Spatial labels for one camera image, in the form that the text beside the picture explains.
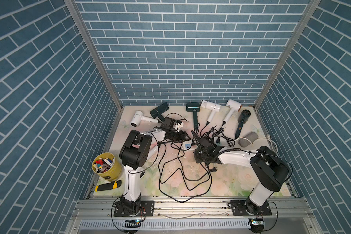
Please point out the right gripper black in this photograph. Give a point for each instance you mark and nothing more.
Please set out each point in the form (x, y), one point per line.
(196, 157)

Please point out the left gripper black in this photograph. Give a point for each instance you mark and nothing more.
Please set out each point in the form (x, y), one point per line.
(181, 138)

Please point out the dark green boxy hair dryer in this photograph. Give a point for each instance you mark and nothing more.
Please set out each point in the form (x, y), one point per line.
(194, 107)

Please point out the dark teal round hair dryer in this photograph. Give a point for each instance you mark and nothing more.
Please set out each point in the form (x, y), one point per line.
(242, 119)

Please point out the white multicolour power strip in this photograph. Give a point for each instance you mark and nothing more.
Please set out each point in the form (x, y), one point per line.
(186, 145)

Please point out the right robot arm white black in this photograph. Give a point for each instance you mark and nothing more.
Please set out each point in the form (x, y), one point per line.
(271, 170)

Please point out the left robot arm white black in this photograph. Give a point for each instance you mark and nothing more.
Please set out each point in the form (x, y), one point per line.
(136, 150)

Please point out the dark green slim hair dryer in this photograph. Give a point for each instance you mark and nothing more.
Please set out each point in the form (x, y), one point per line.
(158, 111)

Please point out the white round hair dryer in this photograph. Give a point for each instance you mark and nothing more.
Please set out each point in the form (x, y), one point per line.
(139, 117)

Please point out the white boxy hair dryer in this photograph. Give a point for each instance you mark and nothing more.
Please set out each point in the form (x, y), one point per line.
(214, 107)

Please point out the grey oval pad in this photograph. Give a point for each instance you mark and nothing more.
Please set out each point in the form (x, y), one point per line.
(248, 139)

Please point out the yellow cup with small items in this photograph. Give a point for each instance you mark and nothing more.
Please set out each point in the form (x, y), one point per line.
(107, 166)

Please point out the black yellow utility knife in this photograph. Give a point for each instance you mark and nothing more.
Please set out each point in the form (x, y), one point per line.
(108, 186)

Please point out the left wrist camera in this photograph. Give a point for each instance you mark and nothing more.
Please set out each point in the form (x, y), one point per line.
(174, 125)

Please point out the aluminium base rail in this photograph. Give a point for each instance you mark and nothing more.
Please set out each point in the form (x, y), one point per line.
(166, 214)

